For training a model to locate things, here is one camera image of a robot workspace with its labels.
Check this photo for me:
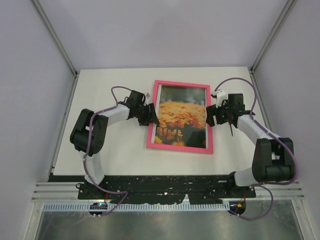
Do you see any left aluminium corner post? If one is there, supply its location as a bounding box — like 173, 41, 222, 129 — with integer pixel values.
30, 0, 78, 77

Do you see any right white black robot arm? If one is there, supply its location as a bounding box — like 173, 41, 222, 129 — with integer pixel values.
206, 90, 298, 197

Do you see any aluminium corner post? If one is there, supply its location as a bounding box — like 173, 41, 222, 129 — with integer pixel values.
249, 0, 297, 74
30, 0, 78, 77

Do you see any right aluminium corner post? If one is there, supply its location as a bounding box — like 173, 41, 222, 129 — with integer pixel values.
249, 0, 297, 74

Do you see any aluminium front rail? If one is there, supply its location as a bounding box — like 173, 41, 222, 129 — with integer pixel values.
32, 178, 305, 204

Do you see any orange flower photo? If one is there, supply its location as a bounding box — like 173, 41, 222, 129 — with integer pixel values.
151, 84, 209, 149

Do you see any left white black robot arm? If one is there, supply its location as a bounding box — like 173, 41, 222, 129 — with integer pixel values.
69, 86, 160, 199

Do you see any red handled screwdriver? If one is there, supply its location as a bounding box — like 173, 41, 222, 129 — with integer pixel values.
228, 116, 234, 137

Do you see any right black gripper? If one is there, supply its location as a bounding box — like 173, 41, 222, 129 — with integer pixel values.
206, 99, 233, 127

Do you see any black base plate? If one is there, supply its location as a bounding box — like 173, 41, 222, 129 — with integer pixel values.
48, 174, 256, 205

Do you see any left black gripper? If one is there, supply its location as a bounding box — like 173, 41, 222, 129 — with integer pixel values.
136, 103, 160, 127

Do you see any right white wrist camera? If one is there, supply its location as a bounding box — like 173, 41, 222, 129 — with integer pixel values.
211, 89, 228, 108

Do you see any white slotted cable duct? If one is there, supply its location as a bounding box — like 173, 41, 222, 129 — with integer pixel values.
42, 201, 230, 212

